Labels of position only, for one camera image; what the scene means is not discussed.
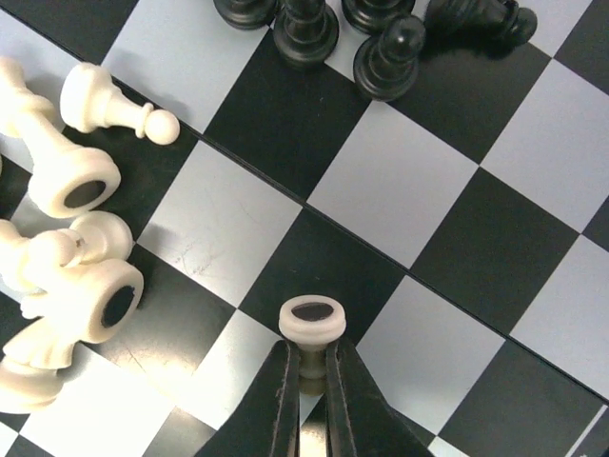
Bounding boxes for pile of white chess pieces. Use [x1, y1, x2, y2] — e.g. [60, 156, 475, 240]
[1, 57, 180, 414]

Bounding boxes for black and silver chessboard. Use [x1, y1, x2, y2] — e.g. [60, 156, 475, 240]
[1, 1, 608, 456]

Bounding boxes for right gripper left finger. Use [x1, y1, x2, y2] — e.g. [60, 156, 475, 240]
[197, 340, 300, 457]

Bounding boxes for white pawn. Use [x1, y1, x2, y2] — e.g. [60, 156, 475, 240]
[278, 294, 346, 396]

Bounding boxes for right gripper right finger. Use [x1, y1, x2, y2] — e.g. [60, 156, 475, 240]
[325, 337, 432, 457]

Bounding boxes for pile of black chess pieces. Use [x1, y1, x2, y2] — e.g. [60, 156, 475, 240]
[214, 1, 538, 102]

